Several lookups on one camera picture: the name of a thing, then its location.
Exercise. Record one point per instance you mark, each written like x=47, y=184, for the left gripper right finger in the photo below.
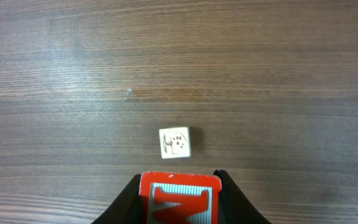
x=233, y=206

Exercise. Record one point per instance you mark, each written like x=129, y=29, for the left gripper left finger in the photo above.
x=126, y=207

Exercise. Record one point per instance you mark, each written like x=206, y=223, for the wooden block blue side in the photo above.
x=175, y=142

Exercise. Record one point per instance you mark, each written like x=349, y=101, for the red E letter block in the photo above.
x=179, y=198

